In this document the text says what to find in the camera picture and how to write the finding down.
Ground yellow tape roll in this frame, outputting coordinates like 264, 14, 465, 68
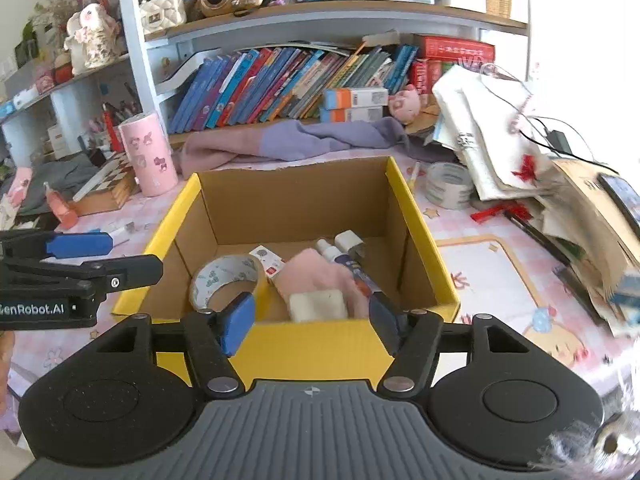
189, 254, 269, 320

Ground large white power adapter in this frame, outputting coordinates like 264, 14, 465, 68
108, 222, 136, 247

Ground small white red box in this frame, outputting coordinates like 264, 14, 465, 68
250, 245, 285, 281

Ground beige soap block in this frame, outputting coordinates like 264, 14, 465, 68
288, 289, 348, 323

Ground blue white spray bottle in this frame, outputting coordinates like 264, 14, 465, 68
316, 238, 382, 298

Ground small white wall charger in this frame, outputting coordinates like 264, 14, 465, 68
334, 230, 366, 260

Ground pink glove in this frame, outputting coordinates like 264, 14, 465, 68
273, 248, 369, 318
8, 167, 32, 208

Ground pink glove on clothes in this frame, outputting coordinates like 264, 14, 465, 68
8, 167, 32, 208

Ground pink liquid pump bottle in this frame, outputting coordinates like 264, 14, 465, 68
43, 182, 79, 230

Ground grey clothing pile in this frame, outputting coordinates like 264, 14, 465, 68
18, 153, 99, 216

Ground wooden chess board box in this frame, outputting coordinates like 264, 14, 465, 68
70, 153, 137, 216

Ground pink checked tablecloth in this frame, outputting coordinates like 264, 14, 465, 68
0, 146, 632, 434

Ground yellow cardboard box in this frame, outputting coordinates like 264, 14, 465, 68
113, 156, 460, 384

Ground white grey tape roll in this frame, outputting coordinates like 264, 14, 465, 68
425, 162, 474, 209

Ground pink cylindrical sticker container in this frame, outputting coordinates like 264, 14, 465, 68
118, 112, 178, 197

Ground white pen with cap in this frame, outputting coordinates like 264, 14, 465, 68
407, 162, 421, 193

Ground pink purple cloth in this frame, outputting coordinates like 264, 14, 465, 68
172, 117, 451, 178

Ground white ceramic floral figurine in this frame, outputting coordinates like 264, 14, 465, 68
64, 3, 120, 76

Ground orange white carton lower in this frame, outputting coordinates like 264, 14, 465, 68
320, 106, 384, 122

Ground orange white carton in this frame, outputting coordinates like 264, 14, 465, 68
320, 106, 384, 122
322, 87, 388, 110

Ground pink plush pig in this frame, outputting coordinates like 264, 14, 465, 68
388, 84, 421, 126

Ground orange white carton upper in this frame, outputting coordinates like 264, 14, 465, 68
322, 87, 388, 110

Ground white bookshelf unit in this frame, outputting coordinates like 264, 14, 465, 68
0, 0, 532, 166

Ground cream quilted handbag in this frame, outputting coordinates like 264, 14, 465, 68
140, 0, 186, 35

